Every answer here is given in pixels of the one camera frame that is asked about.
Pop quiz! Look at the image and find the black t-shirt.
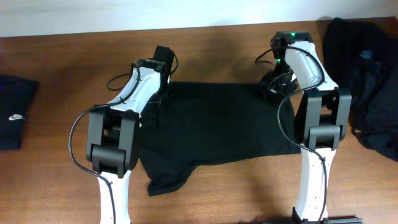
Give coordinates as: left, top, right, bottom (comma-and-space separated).
137, 82, 300, 196

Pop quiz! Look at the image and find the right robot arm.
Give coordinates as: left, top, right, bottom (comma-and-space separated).
260, 31, 363, 223

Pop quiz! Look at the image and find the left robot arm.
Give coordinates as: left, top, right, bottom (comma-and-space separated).
86, 45, 178, 223

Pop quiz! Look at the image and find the black clothes pile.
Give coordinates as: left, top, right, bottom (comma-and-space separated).
323, 17, 397, 161

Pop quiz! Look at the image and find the folded black Nike garment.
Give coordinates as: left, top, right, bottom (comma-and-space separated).
1, 75, 39, 150

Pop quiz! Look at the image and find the left black camera cable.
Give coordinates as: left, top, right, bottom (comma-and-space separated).
68, 54, 180, 224

